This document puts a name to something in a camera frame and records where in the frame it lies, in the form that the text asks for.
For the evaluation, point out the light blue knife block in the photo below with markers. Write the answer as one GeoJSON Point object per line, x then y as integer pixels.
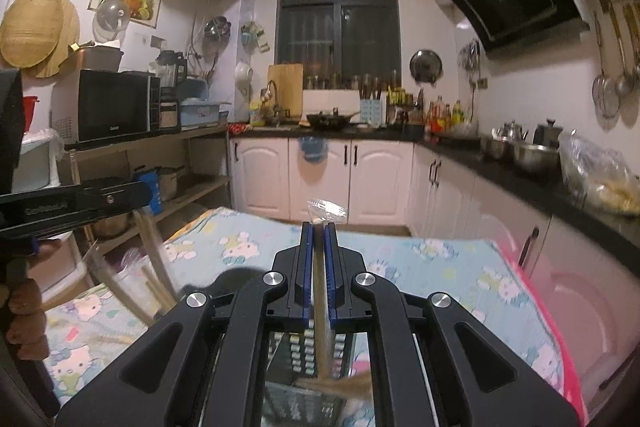
{"type": "Point", "coordinates": [372, 113]}

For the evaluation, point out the black microwave oven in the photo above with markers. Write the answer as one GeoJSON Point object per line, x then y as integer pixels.
{"type": "Point", "coordinates": [112, 107]}

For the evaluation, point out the kitchen faucet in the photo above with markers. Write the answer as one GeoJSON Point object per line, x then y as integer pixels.
{"type": "Point", "coordinates": [270, 99]}

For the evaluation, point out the green perforated utensil holder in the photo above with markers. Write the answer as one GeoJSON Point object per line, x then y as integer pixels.
{"type": "Point", "coordinates": [295, 387]}

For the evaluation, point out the hanging whisk bundle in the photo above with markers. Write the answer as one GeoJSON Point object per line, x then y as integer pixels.
{"type": "Point", "coordinates": [469, 57]}

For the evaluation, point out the steel kettle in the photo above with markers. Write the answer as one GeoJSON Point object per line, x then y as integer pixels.
{"type": "Point", "coordinates": [510, 132]}

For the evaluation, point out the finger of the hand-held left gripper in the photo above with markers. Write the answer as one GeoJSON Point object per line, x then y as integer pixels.
{"type": "Point", "coordinates": [110, 202]}

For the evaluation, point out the glass pot lid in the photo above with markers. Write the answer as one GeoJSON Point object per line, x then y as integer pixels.
{"type": "Point", "coordinates": [112, 18]}

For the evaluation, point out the cartoon cat printed blanket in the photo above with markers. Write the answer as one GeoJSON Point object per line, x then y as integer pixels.
{"type": "Point", "coordinates": [425, 267]}

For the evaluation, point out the wooden cutting board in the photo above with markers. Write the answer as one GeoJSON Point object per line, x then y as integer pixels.
{"type": "Point", "coordinates": [286, 89]}

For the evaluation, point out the hanging steel bowl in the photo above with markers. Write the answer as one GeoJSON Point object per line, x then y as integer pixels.
{"type": "Point", "coordinates": [217, 29]}

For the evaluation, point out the black wok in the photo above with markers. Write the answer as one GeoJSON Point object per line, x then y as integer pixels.
{"type": "Point", "coordinates": [330, 120]}

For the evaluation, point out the stainless steel pot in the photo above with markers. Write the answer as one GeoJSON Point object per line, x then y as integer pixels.
{"type": "Point", "coordinates": [536, 159]}

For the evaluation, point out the small black appliance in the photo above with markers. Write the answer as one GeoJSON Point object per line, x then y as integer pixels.
{"type": "Point", "coordinates": [170, 116]}

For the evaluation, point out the black blender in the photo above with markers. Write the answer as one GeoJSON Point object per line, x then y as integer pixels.
{"type": "Point", "coordinates": [171, 69]}

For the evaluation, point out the black kettle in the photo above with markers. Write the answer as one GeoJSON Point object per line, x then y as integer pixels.
{"type": "Point", "coordinates": [548, 134]}

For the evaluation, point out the round woven bamboo tray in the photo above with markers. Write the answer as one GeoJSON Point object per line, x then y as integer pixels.
{"type": "Point", "coordinates": [30, 29]}

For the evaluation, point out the light blue dish bin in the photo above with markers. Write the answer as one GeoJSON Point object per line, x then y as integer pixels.
{"type": "Point", "coordinates": [202, 114]}

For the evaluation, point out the large steel stockpot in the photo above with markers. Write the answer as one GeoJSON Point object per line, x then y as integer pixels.
{"type": "Point", "coordinates": [112, 224]}

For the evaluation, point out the red plastic basin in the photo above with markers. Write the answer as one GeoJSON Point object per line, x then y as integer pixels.
{"type": "Point", "coordinates": [31, 112]}

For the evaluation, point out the black kitchen countertop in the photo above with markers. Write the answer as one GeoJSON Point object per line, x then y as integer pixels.
{"type": "Point", "coordinates": [500, 174]}

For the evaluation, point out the steel pot lid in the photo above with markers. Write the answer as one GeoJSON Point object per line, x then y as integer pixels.
{"type": "Point", "coordinates": [426, 66]}

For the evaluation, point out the blue plastic bag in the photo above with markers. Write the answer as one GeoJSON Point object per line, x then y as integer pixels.
{"type": "Point", "coordinates": [312, 151]}

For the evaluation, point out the hanging kitchen tools bundle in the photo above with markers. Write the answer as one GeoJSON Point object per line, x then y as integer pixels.
{"type": "Point", "coordinates": [256, 37]}

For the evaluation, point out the round wooden board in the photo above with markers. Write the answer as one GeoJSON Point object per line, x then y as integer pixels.
{"type": "Point", "coordinates": [71, 37]}

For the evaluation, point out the wooden chopstick pair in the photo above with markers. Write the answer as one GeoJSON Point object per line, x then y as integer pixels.
{"type": "Point", "coordinates": [159, 267]}
{"type": "Point", "coordinates": [320, 342]}

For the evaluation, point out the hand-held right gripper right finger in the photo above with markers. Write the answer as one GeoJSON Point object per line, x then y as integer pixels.
{"type": "Point", "coordinates": [332, 262]}

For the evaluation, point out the person's left hand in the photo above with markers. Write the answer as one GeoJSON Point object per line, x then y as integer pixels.
{"type": "Point", "coordinates": [27, 307]}

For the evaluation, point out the row of sauce bottles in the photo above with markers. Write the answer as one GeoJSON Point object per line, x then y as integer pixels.
{"type": "Point", "coordinates": [440, 117]}

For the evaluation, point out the row of hanging ladles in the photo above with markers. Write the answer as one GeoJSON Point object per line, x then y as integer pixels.
{"type": "Point", "coordinates": [625, 52]}

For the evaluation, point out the white lower kitchen cabinets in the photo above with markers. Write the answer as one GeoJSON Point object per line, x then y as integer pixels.
{"type": "Point", "coordinates": [380, 177]}

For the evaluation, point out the clear plastic food bag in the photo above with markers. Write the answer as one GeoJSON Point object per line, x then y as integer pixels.
{"type": "Point", "coordinates": [600, 177]}

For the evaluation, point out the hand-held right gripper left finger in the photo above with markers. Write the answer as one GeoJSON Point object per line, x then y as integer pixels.
{"type": "Point", "coordinates": [307, 262]}

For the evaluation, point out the hanging white bowl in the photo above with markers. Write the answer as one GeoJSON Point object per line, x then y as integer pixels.
{"type": "Point", "coordinates": [244, 79]}

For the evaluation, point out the pink blanket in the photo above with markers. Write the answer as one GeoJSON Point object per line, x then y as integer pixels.
{"type": "Point", "coordinates": [560, 342]}

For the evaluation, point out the wooden shelf rack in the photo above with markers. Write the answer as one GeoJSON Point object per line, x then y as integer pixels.
{"type": "Point", "coordinates": [200, 157]}

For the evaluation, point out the dark framed window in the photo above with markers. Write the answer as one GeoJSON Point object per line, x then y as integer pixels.
{"type": "Point", "coordinates": [340, 17]}

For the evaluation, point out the small steel pot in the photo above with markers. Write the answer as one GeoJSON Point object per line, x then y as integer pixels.
{"type": "Point", "coordinates": [171, 183]}

